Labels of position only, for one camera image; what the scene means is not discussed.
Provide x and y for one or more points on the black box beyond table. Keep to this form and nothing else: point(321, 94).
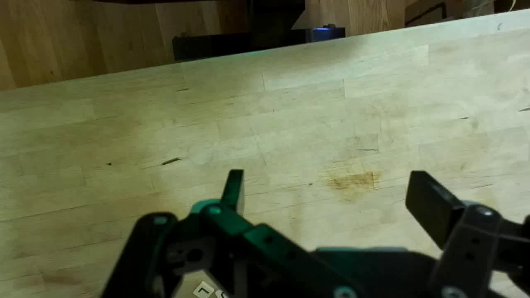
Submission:
point(185, 49)

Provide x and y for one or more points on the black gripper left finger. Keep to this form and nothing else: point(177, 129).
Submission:
point(242, 259)

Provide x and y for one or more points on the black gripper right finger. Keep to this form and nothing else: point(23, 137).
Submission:
point(475, 241)

